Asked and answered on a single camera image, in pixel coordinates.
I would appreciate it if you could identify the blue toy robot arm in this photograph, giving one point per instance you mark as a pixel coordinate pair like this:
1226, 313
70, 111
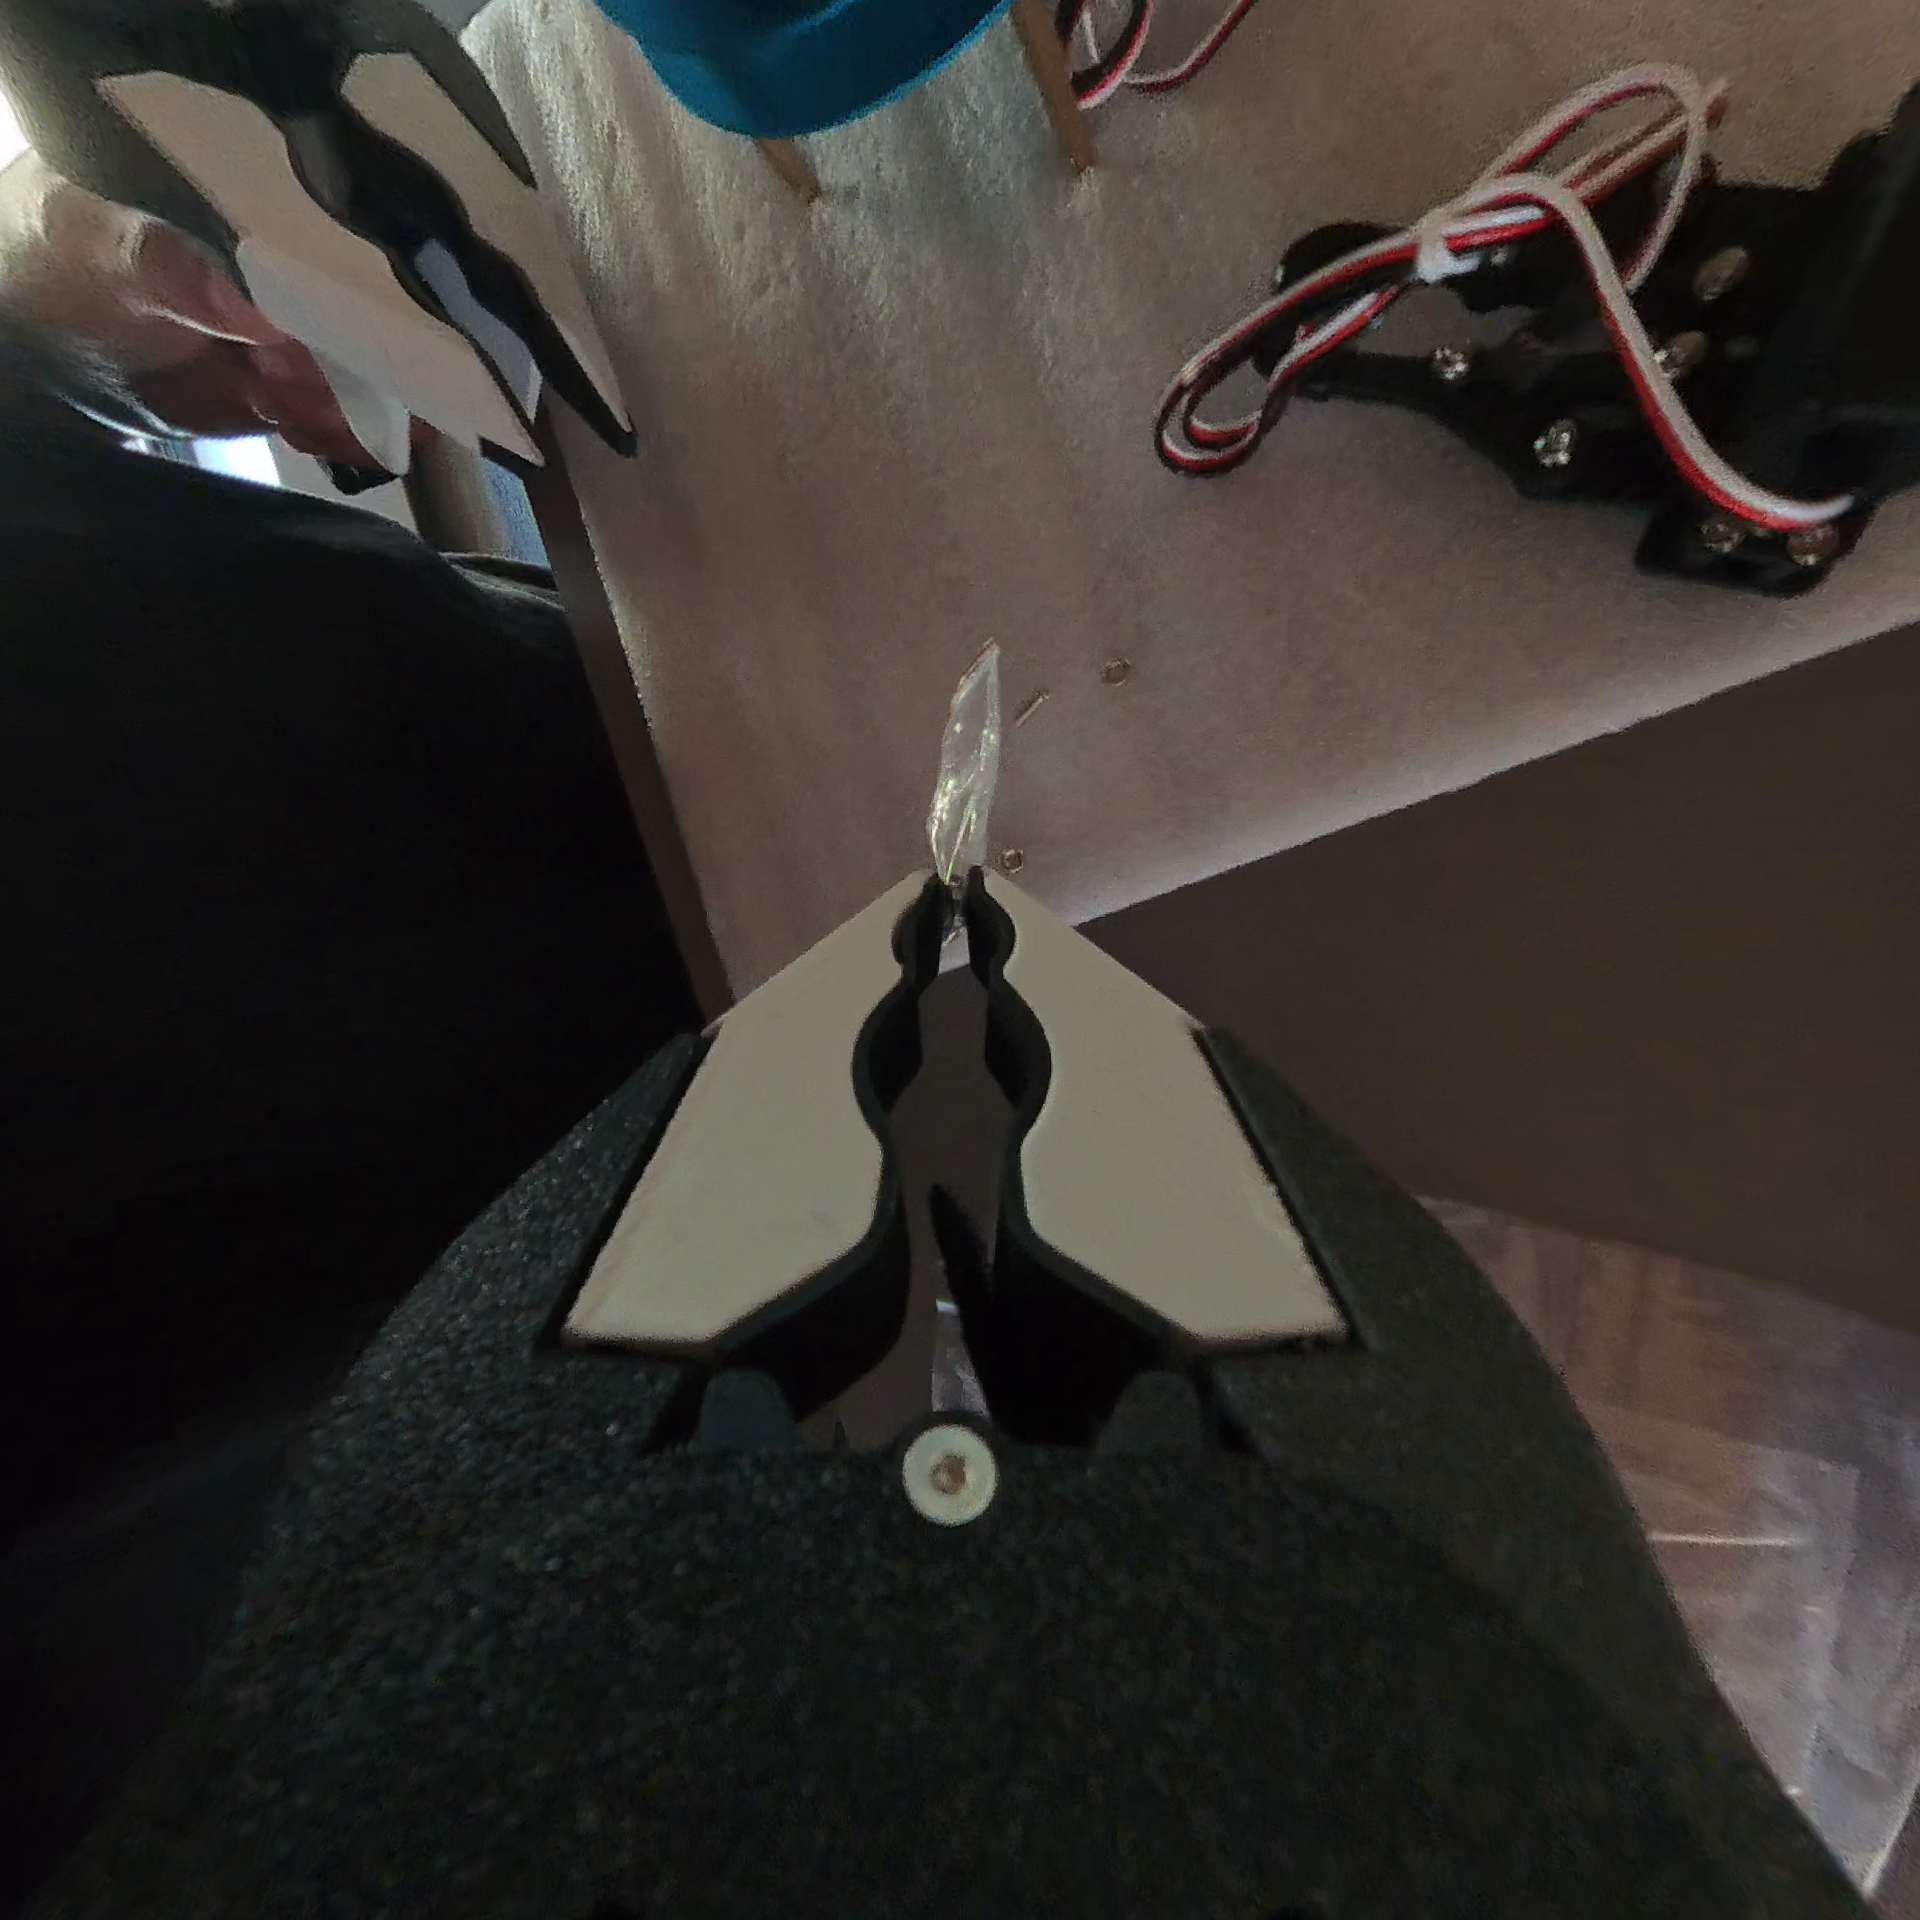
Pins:
809, 62

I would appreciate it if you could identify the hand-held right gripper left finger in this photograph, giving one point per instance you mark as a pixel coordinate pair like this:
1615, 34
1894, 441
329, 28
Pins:
750, 1186

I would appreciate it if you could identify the person's left hand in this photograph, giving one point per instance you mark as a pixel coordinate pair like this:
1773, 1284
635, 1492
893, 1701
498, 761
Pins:
166, 325

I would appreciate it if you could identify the person's black clothing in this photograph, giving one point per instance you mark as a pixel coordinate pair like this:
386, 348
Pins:
225, 1051

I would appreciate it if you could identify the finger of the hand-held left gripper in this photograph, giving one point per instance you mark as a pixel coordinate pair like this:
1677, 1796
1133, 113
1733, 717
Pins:
329, 315
494, 226

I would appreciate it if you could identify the large clear parts bag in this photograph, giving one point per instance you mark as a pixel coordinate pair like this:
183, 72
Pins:
1725, 1424

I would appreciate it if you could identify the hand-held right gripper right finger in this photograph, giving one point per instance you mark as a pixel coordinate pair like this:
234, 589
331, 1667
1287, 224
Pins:
1170, 1186

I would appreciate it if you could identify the white foam mat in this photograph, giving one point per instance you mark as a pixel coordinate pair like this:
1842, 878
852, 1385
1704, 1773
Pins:
902, 451

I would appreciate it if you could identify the small clear zip bag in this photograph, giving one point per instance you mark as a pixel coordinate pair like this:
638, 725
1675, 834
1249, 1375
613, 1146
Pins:
960, 767

